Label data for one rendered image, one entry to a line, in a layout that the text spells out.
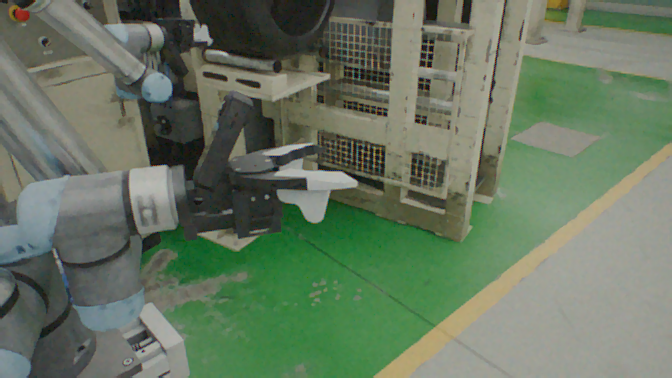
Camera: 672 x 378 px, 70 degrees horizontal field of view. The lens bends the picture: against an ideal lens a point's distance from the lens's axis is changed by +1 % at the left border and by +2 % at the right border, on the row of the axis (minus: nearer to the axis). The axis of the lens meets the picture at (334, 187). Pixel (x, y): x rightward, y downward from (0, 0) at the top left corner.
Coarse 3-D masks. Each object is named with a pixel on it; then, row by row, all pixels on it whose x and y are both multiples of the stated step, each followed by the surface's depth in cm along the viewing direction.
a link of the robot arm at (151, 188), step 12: (144, 168) 54; (156, 168) 54; (168, 168) 55; (132, 180) 52; (144, 180) 52; (156, 180) 52; (168, 180) 53; (132, 192) 51; (144, 192) 52; (156, 192) 52; (168, 192) 52; (132, 204) 51; (144, 204) 52; (156, 204) 52; (168, 204) 52; (144, 216) 51; (156, 216) 52; (168, 216) 53; (144, 228) 53; (156, 228) 54; (168, 228) 54
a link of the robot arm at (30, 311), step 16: (0, 272) 56; (0, 288) 54; (16, 288) 56; (32, 288) 62; (0, 304) 53; (16, 304) 55; (32, 304) 61; (0, 320) 53; (16, 320) 55; (32, 320) 59; (0, 336) 53; (16, 336) 55; (32, 336) 58; (0, 352) 52; (16, 352) 54; (32, 352) 58; (0, 368) 51; (16, 368) 53
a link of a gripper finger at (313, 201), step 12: (312, 180) 52; (324, 180) 52; (336, 180) 53; (348, 180) 53; (288, 192) 55; (300, 192) 54; (312, 192) 54; (324, 192) 53; (300, 204) 55; (312, 204) 54; (324, 204) 54; (312, 216) 55
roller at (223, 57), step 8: (208, 56) 181; (216, 56) 179; (224, 56) 177; (232, 56) 175; (240, 56) 173; (248, 56) 172; (256, 56) 171; (232, 64) 176; (240, 64) 174; (248, 64) 172; (256, 64) 169; (264, 64) 168; (272, 64) 166; (280, 64) 168
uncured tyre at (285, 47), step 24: (192, 0) 158; (216, 0) 152; (240, 0) 148; (264, 0) 152; (288, 0) 199; (312, 0) 194; (216, 24) 160; (240, 24) 154; (264, 24) 156; (288, 24) 197; (312, 24) 181; (240, 48) 168; (264, 48) 163; (288, 48) 169
